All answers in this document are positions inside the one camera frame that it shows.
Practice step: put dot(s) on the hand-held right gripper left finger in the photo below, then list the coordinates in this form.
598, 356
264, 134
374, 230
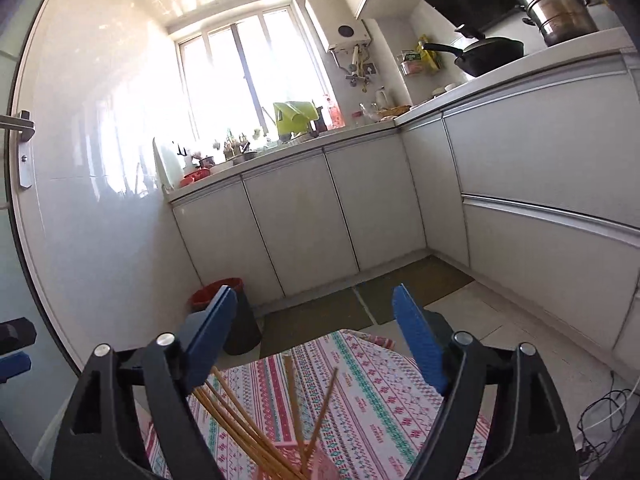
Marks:
212, 332

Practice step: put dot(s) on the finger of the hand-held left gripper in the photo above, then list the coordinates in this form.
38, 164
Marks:
17, 335
12, 366

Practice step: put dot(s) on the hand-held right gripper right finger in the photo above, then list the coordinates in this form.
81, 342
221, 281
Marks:
420, 340

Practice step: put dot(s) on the bunch of bamboo chopsticks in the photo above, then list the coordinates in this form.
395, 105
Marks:
293, 400

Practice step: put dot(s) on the pink chopstick holder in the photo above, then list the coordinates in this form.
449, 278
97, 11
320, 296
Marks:
325, 465

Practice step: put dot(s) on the black bin with red liner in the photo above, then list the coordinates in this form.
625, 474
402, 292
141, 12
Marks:
242, 320

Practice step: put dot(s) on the patterned red green tablecloth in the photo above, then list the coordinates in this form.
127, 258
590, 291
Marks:
370, 410

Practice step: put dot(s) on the frosted glass door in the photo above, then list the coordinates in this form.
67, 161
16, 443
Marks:
10, 235

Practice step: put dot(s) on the white base cabinet with doors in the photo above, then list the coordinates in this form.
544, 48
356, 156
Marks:
300, 210

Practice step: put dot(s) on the red plastic basket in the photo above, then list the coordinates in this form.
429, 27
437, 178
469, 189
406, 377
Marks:
196, 177

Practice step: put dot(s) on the white board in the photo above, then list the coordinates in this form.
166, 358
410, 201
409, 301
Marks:
167, 160

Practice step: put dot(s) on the countertop utensil clutter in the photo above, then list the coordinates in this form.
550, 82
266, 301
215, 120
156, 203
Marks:
235, 147

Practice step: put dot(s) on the white base cabinet with drawers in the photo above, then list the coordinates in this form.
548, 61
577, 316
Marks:
540, 160

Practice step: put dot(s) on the lime green jug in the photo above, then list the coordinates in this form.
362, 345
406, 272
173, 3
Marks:
292, 117

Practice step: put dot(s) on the plate of food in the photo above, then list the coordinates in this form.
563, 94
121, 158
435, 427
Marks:
392, 110

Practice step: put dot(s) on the dark bottle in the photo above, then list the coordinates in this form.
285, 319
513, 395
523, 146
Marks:
317, 120

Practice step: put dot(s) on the red label bottle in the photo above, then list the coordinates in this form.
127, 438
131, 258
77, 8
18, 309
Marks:
332, 110

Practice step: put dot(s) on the white kettle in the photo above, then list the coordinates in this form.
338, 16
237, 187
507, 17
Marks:
381, 96

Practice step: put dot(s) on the white bowl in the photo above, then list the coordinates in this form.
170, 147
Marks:
442, 91

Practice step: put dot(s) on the kitchen window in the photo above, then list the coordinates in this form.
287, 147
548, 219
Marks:
240, 75

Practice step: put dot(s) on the water heater pipes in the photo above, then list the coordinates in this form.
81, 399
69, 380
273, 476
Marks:
356, 77

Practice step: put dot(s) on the black frying pan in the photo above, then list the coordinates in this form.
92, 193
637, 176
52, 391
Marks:
487, 55

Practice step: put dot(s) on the white water heater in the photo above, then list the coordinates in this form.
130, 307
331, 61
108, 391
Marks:
335, 25

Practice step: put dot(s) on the steel stock pot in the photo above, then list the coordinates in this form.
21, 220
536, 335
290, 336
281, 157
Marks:
555, 5

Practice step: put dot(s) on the wall rack with condiments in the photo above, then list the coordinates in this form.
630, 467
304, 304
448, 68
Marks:
415, 65

